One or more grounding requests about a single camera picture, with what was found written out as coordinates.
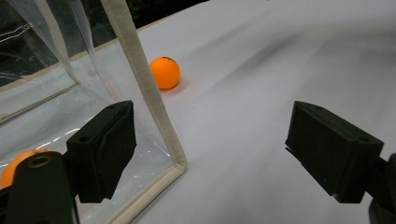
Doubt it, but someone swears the plain orange ball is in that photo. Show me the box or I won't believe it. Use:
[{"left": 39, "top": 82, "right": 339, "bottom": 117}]
[{"left": 0, "top": 148, "right": 54, "bottom": 190}]

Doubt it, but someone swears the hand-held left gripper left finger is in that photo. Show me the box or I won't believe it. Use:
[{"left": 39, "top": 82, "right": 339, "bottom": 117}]
[{"left": 65, "top": 100, "right": 137, "bottom": 204}]

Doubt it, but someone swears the transparent box with beige trim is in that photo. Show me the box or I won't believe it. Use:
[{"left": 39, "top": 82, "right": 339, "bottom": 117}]
[{"left": 0, "top": 0, "right": 188, "bottom": 224}]

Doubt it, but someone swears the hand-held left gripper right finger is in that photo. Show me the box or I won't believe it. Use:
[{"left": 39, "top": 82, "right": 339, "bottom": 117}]
[{"left": 284, "top": 100, "right": 385, "bottom": 204}]

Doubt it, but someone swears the orange ball with black mark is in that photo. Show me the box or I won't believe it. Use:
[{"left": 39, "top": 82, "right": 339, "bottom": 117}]
[{"left": 149, "top": 56, "right": 181, "bottom": 91}]

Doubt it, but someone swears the white board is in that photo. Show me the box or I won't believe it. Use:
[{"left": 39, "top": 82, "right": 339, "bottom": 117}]
[{"left": 0, "top": 0, "right": 396, "bottom": 224}]

